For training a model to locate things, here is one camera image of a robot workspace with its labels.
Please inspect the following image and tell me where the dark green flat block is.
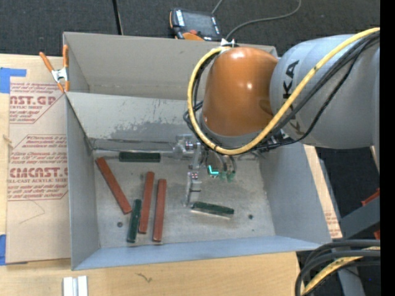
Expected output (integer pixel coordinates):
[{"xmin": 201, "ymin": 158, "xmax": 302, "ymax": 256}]
[
  {"xmin": 126, "ymin": 199, "xmax": 143, "ymax": 244},
  {"xmin": 118, "ymin": 152, "xmax": 162, "ymax": 163},
  {"xmin": 190, "ymin": 201, "xmax": 235, "ymax": 219}
]

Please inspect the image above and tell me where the red-brown flat block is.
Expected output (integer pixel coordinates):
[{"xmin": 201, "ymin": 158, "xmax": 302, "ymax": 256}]
[
  {"xmin": 94, "ymin": 157, "xmax": 133, "ymax": 215},
  {"xmin": 138, "ymin": 171, "xmax": 156, "ymax": 235},
  {"xmin": 152, "ymin": 178, "xmax": 168, "ymax": 243}
]

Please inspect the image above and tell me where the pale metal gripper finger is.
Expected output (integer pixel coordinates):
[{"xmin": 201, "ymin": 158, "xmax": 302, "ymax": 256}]
[
  {"xmin": 188, "ymin": 149, "xmax": 202, "ymax": 170},
  {"xmin": 184, "ymin": 171, "xmax": 202, "ymax": 207}
]

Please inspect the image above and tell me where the grey metal bin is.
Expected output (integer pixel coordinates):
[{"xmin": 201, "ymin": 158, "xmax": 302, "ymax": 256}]
[{"xmin": 62, "ymin": 31, "xmax": 333, "ymax": 271}]

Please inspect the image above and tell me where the brown cardboard board red print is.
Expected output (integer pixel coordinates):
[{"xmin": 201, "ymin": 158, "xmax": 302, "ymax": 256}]
[{"xmin": 0, "ymin": 53, "xmax": 343, "ymax": 266}]

